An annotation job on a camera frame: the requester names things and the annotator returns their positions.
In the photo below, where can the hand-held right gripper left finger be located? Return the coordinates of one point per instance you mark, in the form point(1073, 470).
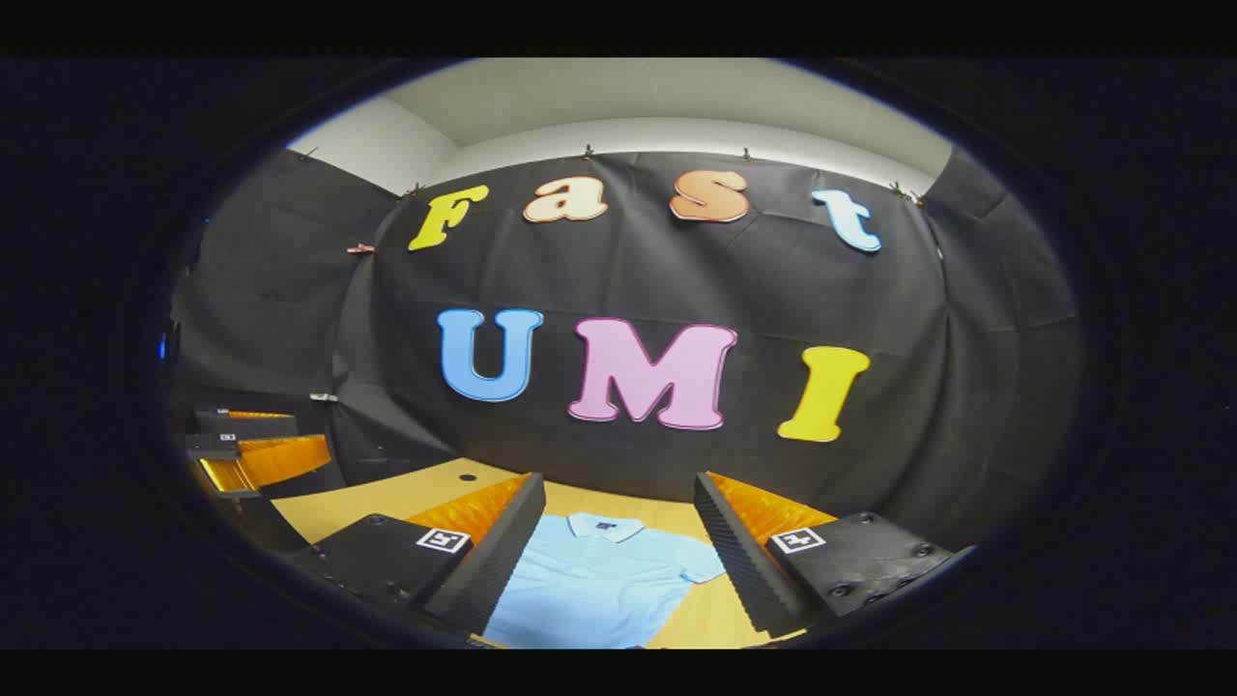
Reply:
point(493, 565)

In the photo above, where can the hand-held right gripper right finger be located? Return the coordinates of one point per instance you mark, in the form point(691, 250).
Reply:
point(744, 570)

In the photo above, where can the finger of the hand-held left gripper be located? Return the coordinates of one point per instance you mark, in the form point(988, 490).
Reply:
point(211, 447)
point(251, 425)

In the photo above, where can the light blue T-shirt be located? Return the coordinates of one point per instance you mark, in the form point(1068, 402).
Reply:
point(599, 590)

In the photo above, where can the black backdrop cloth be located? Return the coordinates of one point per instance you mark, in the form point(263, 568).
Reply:
point(676, 271)

